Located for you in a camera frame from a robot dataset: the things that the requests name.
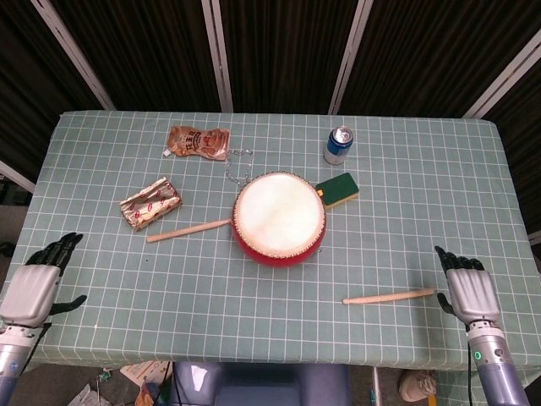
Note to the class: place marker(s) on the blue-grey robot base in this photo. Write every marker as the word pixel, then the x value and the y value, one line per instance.
pixel 262 385

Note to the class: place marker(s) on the white sneaker shoe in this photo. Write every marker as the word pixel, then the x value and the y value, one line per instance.
pixel 416 385

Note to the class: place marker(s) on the orange snack bag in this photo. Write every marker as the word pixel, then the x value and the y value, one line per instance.
pixel 148 393

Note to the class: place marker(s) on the white metal table leg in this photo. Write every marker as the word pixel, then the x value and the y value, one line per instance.
pixel 376 387

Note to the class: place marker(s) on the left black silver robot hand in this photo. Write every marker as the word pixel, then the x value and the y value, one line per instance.
pixel 29 296

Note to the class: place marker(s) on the red drum with white skin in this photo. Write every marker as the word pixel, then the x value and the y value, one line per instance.
pixel 279 215

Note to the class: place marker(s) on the crumpled white paper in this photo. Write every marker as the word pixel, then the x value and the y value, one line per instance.
pixel 84 395

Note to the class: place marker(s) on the orange sauce pouch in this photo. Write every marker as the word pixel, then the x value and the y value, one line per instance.
pixel 198 141

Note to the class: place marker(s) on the light wooden drumstick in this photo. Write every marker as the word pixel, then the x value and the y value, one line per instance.
pixel 389 297
pixel 186 231

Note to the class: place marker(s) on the white printed paper sheet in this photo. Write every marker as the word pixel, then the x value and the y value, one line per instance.
pixel 141 372

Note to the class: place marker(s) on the green grid tablecloth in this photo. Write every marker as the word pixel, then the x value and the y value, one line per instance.
pixel 401 237

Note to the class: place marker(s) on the blue drink can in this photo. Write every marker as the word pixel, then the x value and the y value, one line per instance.
pixel 337 148

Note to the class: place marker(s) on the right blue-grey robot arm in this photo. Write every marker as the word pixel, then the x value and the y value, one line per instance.
pixel 496 372

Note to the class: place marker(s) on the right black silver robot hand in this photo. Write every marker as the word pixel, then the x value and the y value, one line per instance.
pixel 473 296

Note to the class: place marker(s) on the green and yellow sponge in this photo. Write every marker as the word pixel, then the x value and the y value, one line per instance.
pixel 340 188

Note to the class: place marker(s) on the gold foil snack package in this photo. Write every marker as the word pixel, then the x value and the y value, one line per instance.
pixel 150 205

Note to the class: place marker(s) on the white partition frame post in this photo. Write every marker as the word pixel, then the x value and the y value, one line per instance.
pixel 72 51
pixel 217 55
pixel 17 175
pixel 503 78
pixel 348 59

